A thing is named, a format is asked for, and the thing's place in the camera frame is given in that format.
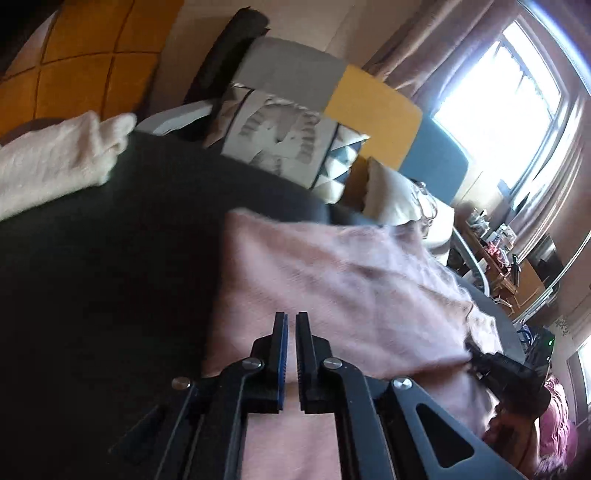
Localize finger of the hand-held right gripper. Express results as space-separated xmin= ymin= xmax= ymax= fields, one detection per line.
xmin=471 ymin=351 xmax=532 ymax=385

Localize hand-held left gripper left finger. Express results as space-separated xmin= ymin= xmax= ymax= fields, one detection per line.
xmin=108 ymin=311 xmax=289 ymax=480

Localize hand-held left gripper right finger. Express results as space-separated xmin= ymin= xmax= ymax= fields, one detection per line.
xmin=295 ymin=311 xmax=525 ymax=480

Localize pink knit sweater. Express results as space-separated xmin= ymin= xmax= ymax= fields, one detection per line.
xmin=201 ymin=208 xmax=504 ymax=480

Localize person's right forearm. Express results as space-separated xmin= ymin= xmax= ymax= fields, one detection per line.
xmin=482 ymin=401 xmax=543 ymax=478

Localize pink ruffled bed cover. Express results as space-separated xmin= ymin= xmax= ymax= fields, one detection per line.
xmin=536 ymin=376 xmax=580 ymax=476

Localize wooden side table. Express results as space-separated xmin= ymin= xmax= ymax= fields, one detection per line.
xmin=466 ymin=222 xmax=546 ymax=315

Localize pink patterned curtain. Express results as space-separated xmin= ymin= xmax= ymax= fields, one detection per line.
xmin=501 ymin=115 xmax=591 ymax=259
xmin=365 ymin=0 xmax=518 ymax=102

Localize deer print cushion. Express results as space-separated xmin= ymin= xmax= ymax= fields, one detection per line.
xmin=362 ymin=156 xmax=455 ymax=254

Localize tiger print cushion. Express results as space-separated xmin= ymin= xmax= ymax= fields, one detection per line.
xmin=203 ymin=83 xmax=372 ymax=204

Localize grey yellow blue sofa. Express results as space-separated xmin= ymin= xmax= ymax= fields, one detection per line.
xmin=136 ymin=37 xmax=490 ymax=296

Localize bright window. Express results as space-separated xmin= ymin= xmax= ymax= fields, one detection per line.
xmin=434 ymin=9 xmax=573 ymax=199

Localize cream knit garment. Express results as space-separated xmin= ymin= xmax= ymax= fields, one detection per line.
xmin=0 ymin=111 xmax=138 ymax=222

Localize orange wooden wardrobe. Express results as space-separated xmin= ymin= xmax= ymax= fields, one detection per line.
xmin=0 ymin=0 xmax=185 ymax=139

